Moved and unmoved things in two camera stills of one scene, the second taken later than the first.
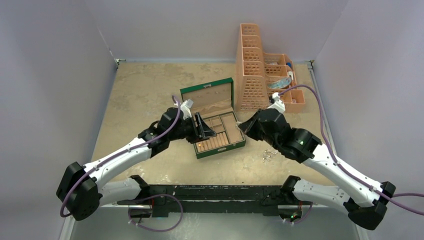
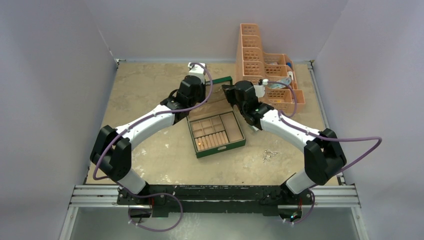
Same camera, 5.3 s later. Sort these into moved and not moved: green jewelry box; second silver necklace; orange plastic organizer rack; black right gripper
Moved: black right gripper
Not moved: green jewelry box; second silver necklace; orange plastic organizer rack
